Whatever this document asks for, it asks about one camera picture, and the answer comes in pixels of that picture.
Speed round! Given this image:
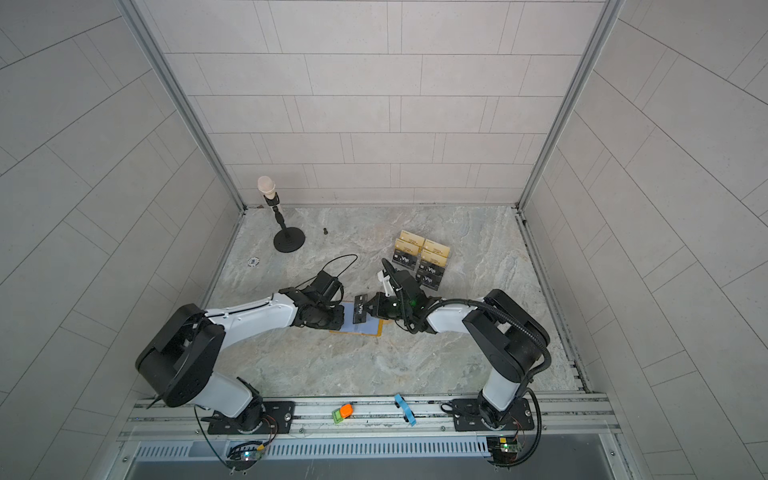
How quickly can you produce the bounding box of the black VIP card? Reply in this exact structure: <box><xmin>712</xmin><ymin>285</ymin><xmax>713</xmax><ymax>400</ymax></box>
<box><xmin>353</xmin><ymin>294</ymin><xmax>368</xmax><ymax>325</ymax></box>
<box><xmin>418</xmin><ymin>259</ymin><xmax>445</xmax><ymax>278</ymax></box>
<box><xmin>416</xmin><ymin>272</ymin><xmax>442</xmax><ymax>291</ymax></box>
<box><xmin>392</xmin><ymin>249</ymin><xmax>418</xmax><ymax>270</ymax></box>

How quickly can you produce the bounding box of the yellow leather card holder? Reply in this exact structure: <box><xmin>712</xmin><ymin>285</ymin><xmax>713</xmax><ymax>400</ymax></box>
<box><xmin>332</xmin><ymin>302</ymin><xmax>383</xmax><ymax>337</ymax></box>

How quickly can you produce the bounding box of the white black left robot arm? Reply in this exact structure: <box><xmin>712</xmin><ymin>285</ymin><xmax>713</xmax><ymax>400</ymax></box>
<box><xmin>135</xmin><ymin>271</ymin><xmax>344</xmax><ymax>419</ymax></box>

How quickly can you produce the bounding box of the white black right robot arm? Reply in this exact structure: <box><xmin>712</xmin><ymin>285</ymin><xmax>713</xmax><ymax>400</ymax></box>
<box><xmin>362</xmin><ymin>267</ymin><xmax>552</xmax><ymax>429</ymax></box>

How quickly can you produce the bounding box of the clear acrylic card display stand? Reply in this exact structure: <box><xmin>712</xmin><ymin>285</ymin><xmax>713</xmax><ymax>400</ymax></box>
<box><xmin>394</xmin><ymin>234</ymin><xmax>424</xmax><ymax>278</ymax></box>

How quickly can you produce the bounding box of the gold VIP card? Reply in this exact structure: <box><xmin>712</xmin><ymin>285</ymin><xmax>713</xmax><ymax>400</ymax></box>
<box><xmin>421</xmin><ymin>249</ymin><xmax>447</xmax><ymax>268</ymax></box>
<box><xmin>423</xmin><ymin>239</ymin><xmax>451</xmax><ymax>258</ymax></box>
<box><xmin>395</xmin><ymin>238</ymin><xmax>421</xmax><ymax>257</ymax></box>
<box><xmin>399</xmin><ymin>230</ymin><xmax>425</xmax><ymax>247</ymax></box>

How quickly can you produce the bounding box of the black microphone stand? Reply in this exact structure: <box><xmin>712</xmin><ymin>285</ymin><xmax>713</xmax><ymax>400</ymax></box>
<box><xmin>257</xmin><ymin>176</ymin><xmax>306</xmax><ymax>253</ymax></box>

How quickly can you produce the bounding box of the green orange connector block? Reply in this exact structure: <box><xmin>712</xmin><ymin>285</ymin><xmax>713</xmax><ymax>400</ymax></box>
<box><xmin>332</xmin><ymin>403</ymin><xmax>354</xmax><ymax>424</ymax></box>

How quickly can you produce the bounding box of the right green circuit board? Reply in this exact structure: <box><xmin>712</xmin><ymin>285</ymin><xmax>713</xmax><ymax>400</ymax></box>
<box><xmin>486</xmin><ymin>437</ymin><xmax>522</xmax><ymax>466</ymax></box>

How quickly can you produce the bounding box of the green circuit board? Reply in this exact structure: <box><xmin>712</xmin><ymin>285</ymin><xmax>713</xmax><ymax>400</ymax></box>
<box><xmin>226</xmin><ymin>441</ymin><xmax>267</xmax><ymax>471</ymax></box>
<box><xmin>486</xmin><ymin>437</ymin><xmax>522</xmax><ymax>466</ymax></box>

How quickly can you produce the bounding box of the left green circuit board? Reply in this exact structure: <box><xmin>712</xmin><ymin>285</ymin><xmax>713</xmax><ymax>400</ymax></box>
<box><xmin>226</xmin><ymin>441</ymin><xmax>267</xmax><ymax>471</ymax></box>

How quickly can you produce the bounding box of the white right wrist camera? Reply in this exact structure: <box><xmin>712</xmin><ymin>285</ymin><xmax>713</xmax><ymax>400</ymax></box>
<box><xmin>377</xmin><ymin>271</ymin><xmax>395</xmax><ymax>297</ymax></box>

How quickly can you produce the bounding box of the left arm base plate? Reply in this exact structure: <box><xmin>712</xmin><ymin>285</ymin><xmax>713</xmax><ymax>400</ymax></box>
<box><xmin>201</xmin><ymin>401</ymin><xmax>296</xmax><ymax>435</ymax></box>

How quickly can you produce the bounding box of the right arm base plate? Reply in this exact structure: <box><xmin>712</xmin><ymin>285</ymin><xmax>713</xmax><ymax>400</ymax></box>
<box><xmin>441</xmin><ymin>397</ymin><xmax>535</xmax><ymax>432</ymax></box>

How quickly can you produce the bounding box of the aluminium front rail frame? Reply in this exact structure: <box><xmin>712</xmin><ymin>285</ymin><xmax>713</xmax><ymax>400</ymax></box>
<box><xmin>117</xmin><ymin>392</ymin><xmax>620</xmax><ymax>462</ymax></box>

